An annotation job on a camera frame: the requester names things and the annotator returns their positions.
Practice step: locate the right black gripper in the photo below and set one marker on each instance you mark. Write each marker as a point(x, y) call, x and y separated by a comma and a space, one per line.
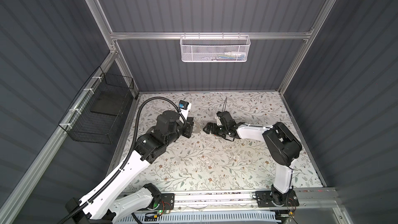
point(209, 126)

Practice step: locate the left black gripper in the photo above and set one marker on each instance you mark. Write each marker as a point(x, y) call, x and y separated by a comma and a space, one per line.
point(187, 127)

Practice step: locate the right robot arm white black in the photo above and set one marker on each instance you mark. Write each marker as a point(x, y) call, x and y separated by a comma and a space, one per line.
point(283, 146)

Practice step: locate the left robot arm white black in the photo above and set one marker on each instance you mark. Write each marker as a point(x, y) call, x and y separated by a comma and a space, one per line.
point(102, 205)

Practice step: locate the marker pens in basket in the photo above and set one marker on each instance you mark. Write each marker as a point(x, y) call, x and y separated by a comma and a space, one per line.
point(233, 56)

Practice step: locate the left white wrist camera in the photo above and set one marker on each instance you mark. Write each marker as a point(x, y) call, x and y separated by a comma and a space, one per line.
point(184, 107)

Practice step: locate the white wire mesh basket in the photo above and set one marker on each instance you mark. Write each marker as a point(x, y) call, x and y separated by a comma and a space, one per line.
point(192, 48)

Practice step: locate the black wire mesh basket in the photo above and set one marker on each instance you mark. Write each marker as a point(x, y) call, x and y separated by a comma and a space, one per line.
point(101, 110)

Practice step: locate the white slotted cable duct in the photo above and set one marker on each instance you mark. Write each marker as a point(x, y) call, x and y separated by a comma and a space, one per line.
point(215, 217)

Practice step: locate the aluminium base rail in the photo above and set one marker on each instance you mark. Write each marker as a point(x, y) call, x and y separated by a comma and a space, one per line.
point(225, 200)

